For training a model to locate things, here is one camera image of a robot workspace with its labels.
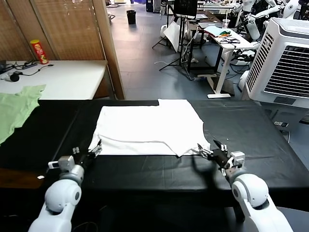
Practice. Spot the black monitor on stand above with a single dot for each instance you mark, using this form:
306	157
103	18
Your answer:
185	6

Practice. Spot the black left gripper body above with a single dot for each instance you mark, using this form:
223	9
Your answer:
84	159

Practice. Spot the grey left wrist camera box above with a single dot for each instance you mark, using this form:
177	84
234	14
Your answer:
64	162

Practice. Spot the light green t-shirt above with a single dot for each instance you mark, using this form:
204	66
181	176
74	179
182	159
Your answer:
14	108

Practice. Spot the white standing desk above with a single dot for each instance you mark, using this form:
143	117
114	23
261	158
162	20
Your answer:
223	70

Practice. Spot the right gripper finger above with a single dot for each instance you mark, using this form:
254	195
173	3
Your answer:
222	148
206	154

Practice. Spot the red chips can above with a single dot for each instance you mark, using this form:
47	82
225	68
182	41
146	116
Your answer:
39	52

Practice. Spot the white reflector board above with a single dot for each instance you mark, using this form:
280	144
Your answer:
172	33

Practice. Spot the clear plastic cup with straw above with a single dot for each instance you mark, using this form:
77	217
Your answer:
226	23

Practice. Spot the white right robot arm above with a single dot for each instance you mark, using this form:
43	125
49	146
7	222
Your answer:
251	191

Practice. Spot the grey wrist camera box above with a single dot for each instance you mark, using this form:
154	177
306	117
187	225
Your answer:
237	158
64	162

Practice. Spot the white side table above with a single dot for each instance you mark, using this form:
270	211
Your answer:
72	77

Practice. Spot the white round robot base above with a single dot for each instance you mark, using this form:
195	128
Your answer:
243	81

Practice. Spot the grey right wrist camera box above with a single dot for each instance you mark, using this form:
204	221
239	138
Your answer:
237	158

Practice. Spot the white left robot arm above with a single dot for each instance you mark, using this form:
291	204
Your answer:
62	193

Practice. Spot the teal folded cloth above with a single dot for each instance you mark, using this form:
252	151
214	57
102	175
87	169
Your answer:
212	30

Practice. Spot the black white handheld device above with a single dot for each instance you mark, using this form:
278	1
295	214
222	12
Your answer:
14	77

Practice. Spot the wooden folding screen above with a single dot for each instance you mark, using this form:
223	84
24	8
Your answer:
67	29

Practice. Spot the small white socket box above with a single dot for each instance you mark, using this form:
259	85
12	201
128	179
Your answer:
281	124

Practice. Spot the white humanoid robot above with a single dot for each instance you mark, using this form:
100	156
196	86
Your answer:
252	26

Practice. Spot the white t-shirt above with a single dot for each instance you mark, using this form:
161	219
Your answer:
144	123

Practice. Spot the orange green cloth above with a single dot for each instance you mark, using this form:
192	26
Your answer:
225	33

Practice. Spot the black power strip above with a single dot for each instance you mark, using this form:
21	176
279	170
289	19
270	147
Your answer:
31	64

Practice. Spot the black light stand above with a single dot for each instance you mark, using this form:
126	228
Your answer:
166	36

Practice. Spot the black table cover cloth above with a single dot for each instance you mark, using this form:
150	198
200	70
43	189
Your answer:
241	130

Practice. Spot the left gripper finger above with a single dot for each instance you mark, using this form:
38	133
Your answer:
98	152
95	148

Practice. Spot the black trash bin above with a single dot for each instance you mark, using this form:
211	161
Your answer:
131	17

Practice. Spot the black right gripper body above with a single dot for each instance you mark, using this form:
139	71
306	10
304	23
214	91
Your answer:
222	159

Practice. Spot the white air cooler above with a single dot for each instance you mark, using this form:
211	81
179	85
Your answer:
277	72

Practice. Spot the black monitor tripod stand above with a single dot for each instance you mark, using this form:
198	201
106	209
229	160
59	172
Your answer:
181	48

